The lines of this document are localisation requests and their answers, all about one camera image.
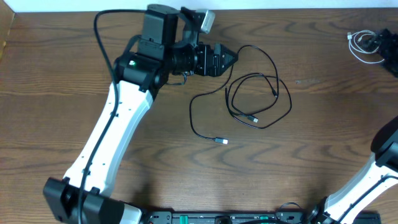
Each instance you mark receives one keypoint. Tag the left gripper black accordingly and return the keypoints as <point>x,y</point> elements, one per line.
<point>210,60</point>

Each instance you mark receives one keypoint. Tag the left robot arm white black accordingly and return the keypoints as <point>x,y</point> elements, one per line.
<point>169,44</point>

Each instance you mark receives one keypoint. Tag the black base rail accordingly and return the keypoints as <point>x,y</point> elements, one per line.
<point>213,218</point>

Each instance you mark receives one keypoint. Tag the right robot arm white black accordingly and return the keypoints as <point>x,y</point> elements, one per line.
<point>380,171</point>

